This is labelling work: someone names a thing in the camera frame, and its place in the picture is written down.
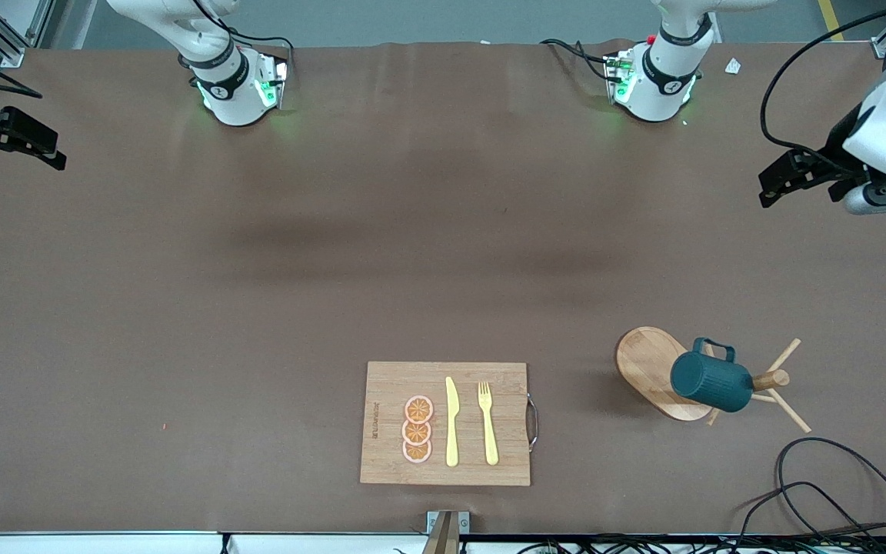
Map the dark green ribbed cup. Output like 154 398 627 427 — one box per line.
670 337 755 414

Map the wooden cup rack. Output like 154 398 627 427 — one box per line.
616 326 811 433

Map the brown table cover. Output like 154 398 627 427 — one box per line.
0 40 886 536

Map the yellow plastic fork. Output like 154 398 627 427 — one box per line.
478 381 500 466

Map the yellow plastic knife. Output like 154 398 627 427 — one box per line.
445 376 461 468

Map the bamboo cutting board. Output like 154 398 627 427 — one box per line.
359 361 540 487

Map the black right arm base cable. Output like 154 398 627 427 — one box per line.
220 27 295 78

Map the black arm base cable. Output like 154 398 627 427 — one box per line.
539 37 621 82
220 27 295 78

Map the black left arm base cable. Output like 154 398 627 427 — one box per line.
539 37 621 82

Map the black cable bundle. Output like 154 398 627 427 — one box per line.
516 533 886 554

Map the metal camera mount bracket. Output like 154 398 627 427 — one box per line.
421 510 471 554

